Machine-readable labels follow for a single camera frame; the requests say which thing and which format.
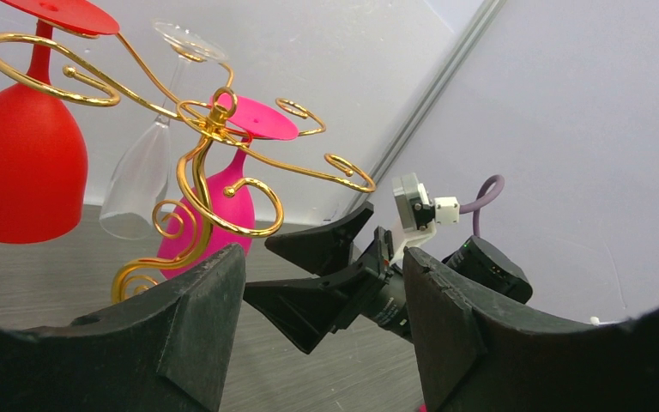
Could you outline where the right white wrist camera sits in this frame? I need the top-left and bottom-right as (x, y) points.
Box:
(390, 173), (461, 264)

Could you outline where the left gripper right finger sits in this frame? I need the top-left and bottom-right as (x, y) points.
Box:
(403, 248), (659, 411)

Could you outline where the clear wine glass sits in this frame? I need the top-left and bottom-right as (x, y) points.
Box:
(99, 19), (228, 240)

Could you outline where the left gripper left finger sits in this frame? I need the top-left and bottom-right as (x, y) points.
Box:
(0, 244), (245, 411)

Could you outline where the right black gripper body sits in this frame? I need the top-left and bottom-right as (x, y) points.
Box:
(335, 227), (412, 342)

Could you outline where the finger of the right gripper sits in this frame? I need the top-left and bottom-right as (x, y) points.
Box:
(264, 201), (374, 276)
(242, 261), (388, 356)

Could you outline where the gold wire glass rack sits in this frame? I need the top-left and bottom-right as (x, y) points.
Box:
(0, 33), (376, 304)

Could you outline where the red plastic wine glass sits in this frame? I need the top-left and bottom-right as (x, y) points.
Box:
(0, 1), (120, 244)

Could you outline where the pink plastic wine glass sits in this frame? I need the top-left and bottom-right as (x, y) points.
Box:
(157, 94), (300, 281)

